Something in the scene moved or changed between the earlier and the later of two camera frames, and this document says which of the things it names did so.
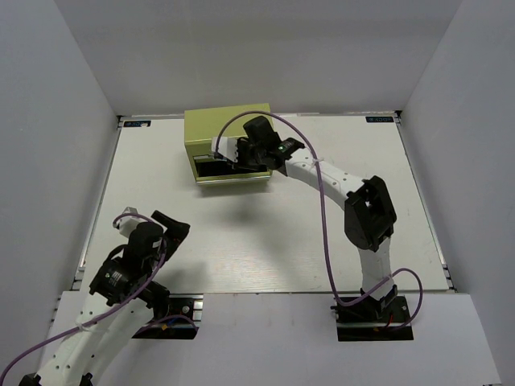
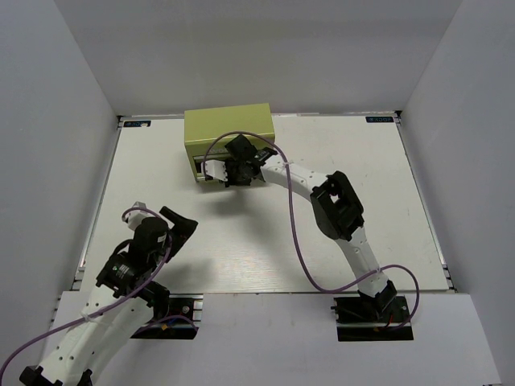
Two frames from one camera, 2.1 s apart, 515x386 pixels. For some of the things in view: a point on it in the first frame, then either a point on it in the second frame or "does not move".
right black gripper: (241, 145) -> (231, 179)
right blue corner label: (380, 119) does not move
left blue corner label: (137, 123) does not move
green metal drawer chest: (202, 125) does not move
